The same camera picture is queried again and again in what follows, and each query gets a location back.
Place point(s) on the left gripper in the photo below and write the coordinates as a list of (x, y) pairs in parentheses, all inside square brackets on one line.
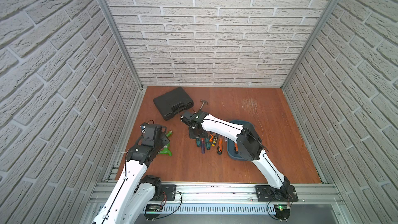
[(163, 143)]

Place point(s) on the right controller board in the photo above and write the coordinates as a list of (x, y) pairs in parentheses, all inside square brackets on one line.
[(282, 212)]

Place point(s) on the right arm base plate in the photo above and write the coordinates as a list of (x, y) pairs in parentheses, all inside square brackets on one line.
[(266, 193)]

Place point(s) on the teal storage tray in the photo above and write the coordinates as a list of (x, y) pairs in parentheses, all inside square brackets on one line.
[(256, 148)]

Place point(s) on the left controller board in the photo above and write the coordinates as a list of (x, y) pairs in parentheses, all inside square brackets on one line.
[(152, 211)]

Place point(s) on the black plastic tool case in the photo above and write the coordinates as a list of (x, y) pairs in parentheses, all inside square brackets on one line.
[(173, 102)]

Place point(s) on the small claw hammer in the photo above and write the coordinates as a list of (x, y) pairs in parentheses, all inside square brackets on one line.
[(204, 102)]

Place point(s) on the small orange black screwdriver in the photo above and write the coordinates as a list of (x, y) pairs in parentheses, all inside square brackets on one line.
[(236, 148)]

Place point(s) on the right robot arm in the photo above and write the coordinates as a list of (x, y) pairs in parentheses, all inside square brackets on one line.
[(249, 146)]

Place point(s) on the large orange black screwdriver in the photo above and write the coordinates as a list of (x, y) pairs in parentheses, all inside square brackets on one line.
[(220, 145)]

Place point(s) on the black yellow screwdriver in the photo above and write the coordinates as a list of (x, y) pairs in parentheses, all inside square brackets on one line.
[(214, 139)]

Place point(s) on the controller board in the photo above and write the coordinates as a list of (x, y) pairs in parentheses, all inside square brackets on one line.
[(152, 211), (282, 212)]

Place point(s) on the lower green plastic faucet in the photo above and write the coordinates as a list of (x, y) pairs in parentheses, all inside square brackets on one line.
[(166, 150)]

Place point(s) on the purple slim screwdriver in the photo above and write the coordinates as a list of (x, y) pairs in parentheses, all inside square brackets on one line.
[(202, 145)]

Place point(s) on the aluminium front rail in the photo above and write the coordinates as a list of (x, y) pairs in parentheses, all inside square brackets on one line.
[(231, 193)]

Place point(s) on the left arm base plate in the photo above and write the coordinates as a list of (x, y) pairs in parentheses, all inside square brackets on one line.
[(166, 192)]

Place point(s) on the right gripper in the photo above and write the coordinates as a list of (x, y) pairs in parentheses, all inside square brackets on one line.
[(192, 136)]

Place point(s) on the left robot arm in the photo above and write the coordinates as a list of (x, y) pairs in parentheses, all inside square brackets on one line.
[(134, 190)]

